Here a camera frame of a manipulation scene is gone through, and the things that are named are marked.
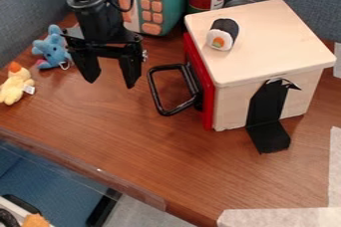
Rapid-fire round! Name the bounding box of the black strap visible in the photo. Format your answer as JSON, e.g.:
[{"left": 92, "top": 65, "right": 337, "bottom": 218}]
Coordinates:
[{"left": 243, "top": 78, "right": 304, "bottom": 155}]

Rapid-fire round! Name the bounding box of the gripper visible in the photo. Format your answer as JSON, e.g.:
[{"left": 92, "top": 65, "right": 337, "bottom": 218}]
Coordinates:
[{"left": 60, "top": 0, "right": 150, "bottom": 90}]

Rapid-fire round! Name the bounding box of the teal toy microwave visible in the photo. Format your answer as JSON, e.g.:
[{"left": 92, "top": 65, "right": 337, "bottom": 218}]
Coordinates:
[{"left": 109, "top": 0, "right": 193, "bottom": 37}]

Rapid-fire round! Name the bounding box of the white wooden cabinet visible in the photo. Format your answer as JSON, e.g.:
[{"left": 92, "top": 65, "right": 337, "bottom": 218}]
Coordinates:
[{"left": 182, "top": 0, "right": 339, "bottom": 132}]

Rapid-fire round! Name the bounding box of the blue plush animal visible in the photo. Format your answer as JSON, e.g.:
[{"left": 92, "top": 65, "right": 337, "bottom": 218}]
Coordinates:
[{"left": 30, "top": 24, "right": 74, "bottom": 72}]

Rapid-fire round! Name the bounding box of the toy sushi roll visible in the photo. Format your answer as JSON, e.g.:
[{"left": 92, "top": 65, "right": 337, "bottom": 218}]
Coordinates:
[{"left": 204, "top": 17, "right": 241, "bottom": 52}]

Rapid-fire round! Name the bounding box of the red drawer with black handle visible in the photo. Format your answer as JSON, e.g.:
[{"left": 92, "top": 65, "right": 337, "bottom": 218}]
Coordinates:
[{"left": 145, "top": 32, "right": 217, "bottom": 131}]

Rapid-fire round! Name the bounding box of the yellow plush animal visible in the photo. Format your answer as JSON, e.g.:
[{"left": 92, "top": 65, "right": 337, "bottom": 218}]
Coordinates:
[{"left": 0, "top": 61, "right": 38, "bottom": 107}]

